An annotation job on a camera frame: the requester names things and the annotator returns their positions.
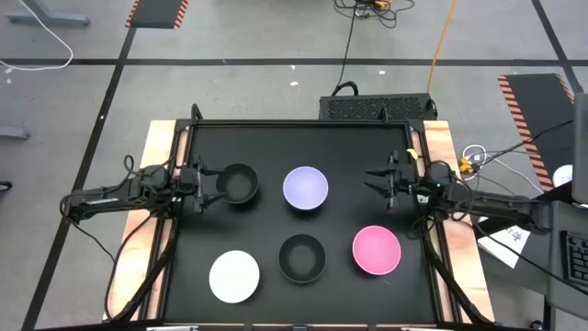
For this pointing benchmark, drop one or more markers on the wooden table side board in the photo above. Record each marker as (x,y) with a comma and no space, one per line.
(156,142)
(441,138)

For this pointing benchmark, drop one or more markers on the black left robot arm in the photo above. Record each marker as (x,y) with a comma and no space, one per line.
(110,197)

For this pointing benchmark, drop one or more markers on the grey table leg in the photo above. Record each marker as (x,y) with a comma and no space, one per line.
(55,19)

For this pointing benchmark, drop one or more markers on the purple bowl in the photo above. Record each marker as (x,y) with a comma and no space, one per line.
(305,188)

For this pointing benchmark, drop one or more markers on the grey desk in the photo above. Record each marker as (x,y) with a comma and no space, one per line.
(569,216)

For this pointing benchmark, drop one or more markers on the black aluminium table frame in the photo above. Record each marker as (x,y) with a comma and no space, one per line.
(298,123)

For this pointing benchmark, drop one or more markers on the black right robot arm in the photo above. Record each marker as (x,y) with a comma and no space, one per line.
(496,204)

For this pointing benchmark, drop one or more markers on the black bowl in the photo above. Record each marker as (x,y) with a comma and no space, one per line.
(301,258)
(237,184)

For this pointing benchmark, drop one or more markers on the white bowl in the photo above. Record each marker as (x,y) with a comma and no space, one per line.
(234,277)

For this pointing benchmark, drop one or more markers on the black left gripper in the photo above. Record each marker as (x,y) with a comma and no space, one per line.
(199,184)

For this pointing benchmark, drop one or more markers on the yellow plug connector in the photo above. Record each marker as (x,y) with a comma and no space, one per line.
(466,166)

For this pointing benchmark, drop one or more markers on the black computer case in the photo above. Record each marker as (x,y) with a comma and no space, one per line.
(376,108)

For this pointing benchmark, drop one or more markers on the pink bowl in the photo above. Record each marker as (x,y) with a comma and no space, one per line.
(376,250)

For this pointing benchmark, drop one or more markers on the white round cup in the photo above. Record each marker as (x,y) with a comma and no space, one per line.
(564,175)

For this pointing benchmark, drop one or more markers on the black hazard-striped floor mat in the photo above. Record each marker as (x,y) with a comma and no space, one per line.
(537,115)
(156,14)

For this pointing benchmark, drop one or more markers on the silver metal bracket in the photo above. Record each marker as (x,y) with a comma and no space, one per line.
(172,328)
(427,328)

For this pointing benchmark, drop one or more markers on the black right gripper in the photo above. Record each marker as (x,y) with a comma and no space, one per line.
(392,184)

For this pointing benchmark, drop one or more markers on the grey table foot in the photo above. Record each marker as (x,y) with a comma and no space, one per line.
(14,133)

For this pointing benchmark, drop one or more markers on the black keyboard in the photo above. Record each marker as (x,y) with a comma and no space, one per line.
(578,257)

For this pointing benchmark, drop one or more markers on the grey upright panel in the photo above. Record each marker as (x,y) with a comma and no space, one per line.
(581,147)

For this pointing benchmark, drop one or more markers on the white paper sheet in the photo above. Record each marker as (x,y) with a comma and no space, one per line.
(505,248)

